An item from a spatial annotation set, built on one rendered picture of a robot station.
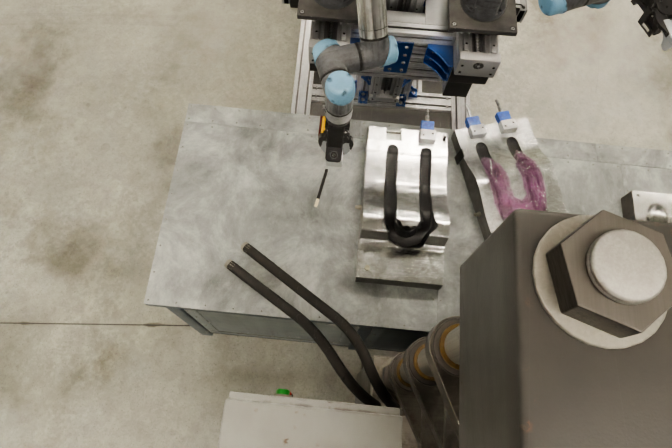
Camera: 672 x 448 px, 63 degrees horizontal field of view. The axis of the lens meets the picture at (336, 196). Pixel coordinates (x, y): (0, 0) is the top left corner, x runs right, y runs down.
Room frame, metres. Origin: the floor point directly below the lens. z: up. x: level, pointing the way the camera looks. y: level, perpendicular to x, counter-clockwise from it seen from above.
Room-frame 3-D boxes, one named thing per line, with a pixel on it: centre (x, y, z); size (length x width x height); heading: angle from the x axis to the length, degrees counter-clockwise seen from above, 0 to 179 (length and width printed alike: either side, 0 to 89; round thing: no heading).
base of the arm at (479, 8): (1.32, -0.42, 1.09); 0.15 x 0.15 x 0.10
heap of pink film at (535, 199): (0.74, -0.56, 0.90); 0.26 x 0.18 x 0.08; 17
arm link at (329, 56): (0.88, 0.03, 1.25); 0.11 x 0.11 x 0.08; 21
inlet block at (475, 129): (0.98, -0.43, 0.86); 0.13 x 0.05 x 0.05; 17
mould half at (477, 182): (0.73, -0.57, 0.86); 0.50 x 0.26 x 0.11; 17
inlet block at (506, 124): (1.01, -0.54, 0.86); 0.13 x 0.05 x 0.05; 17
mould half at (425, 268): (0.65, -0.21, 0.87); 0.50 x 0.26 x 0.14; 0
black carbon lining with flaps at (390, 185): (0.67, -0.22, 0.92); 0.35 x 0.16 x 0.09; 0
